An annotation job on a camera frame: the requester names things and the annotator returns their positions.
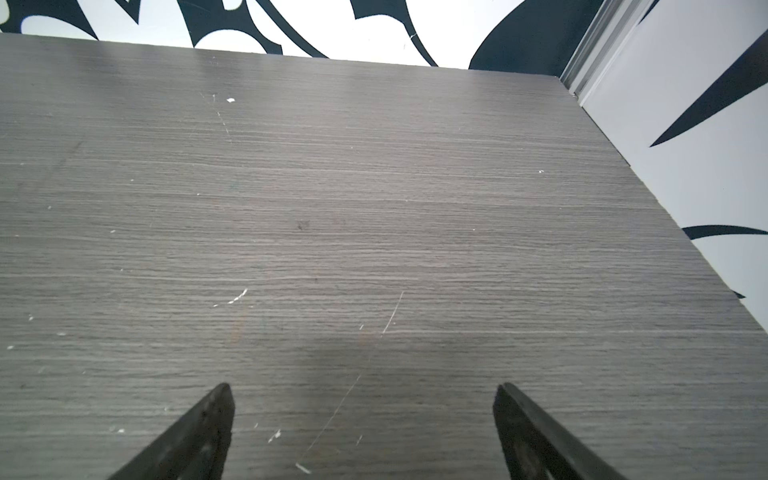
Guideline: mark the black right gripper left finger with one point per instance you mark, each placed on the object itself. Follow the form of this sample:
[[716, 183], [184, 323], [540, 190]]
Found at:
[[194, 447]]

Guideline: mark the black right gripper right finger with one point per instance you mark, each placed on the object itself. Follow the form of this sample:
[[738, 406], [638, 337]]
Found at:
[[536, 446]]

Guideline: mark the aluminium cage frame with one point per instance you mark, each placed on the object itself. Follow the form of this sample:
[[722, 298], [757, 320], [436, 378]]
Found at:
[[607, 34]]

